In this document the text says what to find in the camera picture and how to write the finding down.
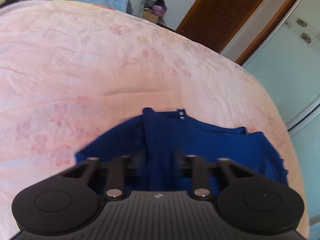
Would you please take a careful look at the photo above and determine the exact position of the brown wooden door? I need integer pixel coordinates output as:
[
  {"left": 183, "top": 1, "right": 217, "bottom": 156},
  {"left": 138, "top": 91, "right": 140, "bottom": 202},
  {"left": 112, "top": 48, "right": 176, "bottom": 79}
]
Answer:
[{"left": 177, "top": 0, "right": 263, "bottom": 53}]

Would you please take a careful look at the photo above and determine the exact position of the blue embroidered sweater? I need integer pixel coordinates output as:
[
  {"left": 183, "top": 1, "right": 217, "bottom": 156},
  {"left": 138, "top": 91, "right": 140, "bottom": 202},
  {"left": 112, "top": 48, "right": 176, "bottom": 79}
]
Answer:
[{"left": 75, "top": 108, "right": 287, "bottom": 191}]

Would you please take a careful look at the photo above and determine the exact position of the frosted glass wardrobe door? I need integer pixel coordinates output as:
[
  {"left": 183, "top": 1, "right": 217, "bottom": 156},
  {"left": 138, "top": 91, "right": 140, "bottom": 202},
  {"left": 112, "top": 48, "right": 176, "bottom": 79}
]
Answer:
[{"left": 243, "top": 0, "right": 319, "bottom": 239}]

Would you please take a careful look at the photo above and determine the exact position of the pink floral bed blanket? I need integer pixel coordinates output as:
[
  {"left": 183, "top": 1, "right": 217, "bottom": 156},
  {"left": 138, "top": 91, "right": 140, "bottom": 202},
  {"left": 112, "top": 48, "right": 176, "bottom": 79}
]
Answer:
[{"left": 1, "top": 0, "right": 305, "bottom": 239}]

